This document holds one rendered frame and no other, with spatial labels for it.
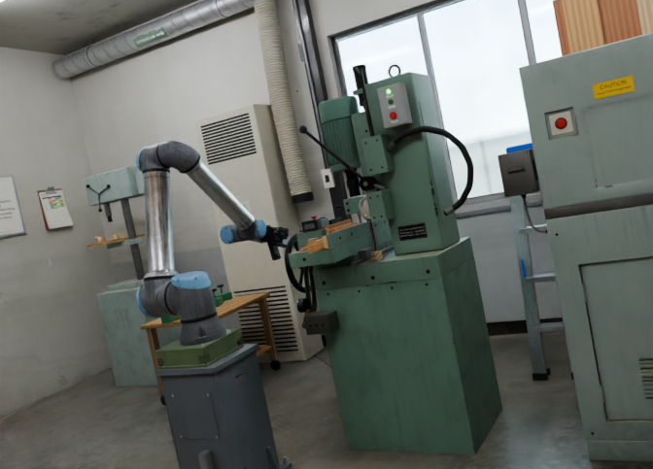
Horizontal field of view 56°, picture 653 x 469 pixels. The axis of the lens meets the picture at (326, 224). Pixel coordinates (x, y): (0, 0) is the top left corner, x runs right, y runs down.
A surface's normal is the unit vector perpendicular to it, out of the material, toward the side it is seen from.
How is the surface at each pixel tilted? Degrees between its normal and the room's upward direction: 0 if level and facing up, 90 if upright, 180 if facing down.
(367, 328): 90
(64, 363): 90
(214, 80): 90
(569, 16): 87
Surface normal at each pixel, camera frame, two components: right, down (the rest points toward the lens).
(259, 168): -0.45, 0.14
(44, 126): 0.87, -0.14
